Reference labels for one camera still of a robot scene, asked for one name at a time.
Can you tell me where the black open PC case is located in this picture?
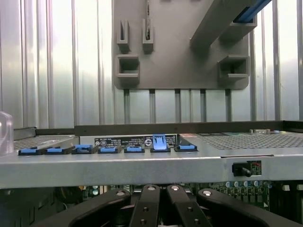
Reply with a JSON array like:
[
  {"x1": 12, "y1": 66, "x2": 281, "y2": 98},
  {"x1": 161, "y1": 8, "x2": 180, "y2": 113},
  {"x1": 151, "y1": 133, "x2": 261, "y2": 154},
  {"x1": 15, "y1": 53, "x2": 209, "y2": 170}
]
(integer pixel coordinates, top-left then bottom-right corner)
[{"x1": 0, "y1": 119, "x2": 303, "y2": 227}]

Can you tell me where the green motherboard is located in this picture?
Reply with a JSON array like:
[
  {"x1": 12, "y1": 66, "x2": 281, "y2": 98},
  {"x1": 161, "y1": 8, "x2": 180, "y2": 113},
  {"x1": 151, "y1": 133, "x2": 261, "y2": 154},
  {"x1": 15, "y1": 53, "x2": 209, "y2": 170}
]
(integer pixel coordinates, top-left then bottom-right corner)
[{"x1": 78, "y1": 181, "x2": 303, "y2": 214}]

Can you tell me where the raised blue slot retention clip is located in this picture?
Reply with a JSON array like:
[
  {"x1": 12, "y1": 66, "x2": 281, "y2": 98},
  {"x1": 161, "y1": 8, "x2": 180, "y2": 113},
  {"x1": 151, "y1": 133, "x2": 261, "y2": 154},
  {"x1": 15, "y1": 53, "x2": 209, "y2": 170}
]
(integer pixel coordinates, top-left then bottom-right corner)
[{"x1": 150, "y1": 133, "x2": 171, "y2": 153}]

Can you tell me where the grey parts rack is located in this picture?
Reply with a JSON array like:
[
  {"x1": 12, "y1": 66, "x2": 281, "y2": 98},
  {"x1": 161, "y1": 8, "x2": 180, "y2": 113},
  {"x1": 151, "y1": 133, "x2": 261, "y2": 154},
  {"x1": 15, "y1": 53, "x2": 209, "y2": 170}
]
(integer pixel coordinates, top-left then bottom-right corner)
[{"x1": 113, "y1": 0, "x2": 259, "y2": 90}]

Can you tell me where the hard disk in blue caddy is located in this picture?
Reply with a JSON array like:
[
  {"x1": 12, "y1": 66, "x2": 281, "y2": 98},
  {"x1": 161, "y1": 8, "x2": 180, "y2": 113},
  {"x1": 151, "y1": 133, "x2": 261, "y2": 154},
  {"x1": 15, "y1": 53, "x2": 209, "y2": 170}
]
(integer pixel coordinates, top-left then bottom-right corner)
[{"x1": 232, "y1": 0, "x2": 273, "y2": 25}]

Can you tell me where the black intrusion switch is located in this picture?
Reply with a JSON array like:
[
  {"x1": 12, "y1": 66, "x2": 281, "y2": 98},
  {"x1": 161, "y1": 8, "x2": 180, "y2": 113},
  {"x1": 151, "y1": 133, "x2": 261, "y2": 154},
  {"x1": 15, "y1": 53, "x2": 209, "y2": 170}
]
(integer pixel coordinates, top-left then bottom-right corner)
[{"x1": 232, "y1": 161, "x2": 252, "y2": 178}]

